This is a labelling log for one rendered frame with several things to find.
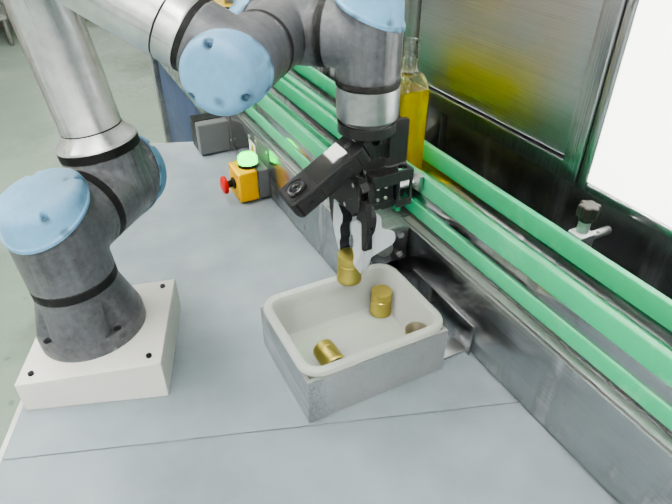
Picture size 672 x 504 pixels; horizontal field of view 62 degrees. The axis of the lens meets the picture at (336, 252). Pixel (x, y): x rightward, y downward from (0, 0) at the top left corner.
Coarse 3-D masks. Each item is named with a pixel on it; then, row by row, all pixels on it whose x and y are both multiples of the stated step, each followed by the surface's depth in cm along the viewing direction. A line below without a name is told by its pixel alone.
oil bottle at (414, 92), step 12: (408, 72) 91; (420, 72) 92; (408, 84) 90; (420, 84) 91; (408, 96) 91; (420, 96) 92; (408, 108) 92; (420, 108) 94; (420, 120) 95; (420, 132) 96; (408, 144) 96; (420, 144) 98; (408, 156) 98; (420, 156) 99; (420, 168) 101
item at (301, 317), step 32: (320, 288) 87; (352, 288) 90; (288, 320) 87; (320, 320) 90; (352, 320) 90; (384, 320) 90; (416, 320) 85; (288, 352) 76; (352, 352) 84; (384, 352) 76
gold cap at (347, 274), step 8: (344, 248) 79; (352, 248) 79; (344, 256) 77; (352, 256) 77; (344, 264) 77; (352, 264) 77; (344, 272) 78; (352, 272) 78; (344, 280) 79; (352, 280) 79; (360, 280) 80
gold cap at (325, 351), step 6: (318, 342) 82; (324, 342) 81; (330, 342) 82; (318, 348) 81; (324, 348) 80; (330, 348) 80; (336, 348) 81; (318, 354) 81; (324, 354) 80; (330, 354) 79; (336, 354) 79; (342, 354) 80; (318, 360) 81; (324, 360) 79; (330, 360) 79; (336, 360) 82
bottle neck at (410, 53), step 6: (408, 42) 88; (414, 42) 88; (408, 48) 89; (414, 48) 89; (402, 54) 90; (408, 54) 89; (414, 54) 89; (402, 60) 90; (408, 60) 90; (414, 60) 90; (402, 66) 91; (408, 66) 90; (414, 66) 90
